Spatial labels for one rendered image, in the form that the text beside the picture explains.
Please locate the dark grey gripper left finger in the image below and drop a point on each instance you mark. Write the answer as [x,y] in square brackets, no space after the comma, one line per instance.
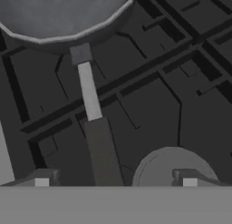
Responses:
[45,177]

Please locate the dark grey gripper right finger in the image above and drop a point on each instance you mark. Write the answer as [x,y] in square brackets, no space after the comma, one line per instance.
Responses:
[187,177]

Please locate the black stove hob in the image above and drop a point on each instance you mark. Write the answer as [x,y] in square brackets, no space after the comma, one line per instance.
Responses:
[157,82]

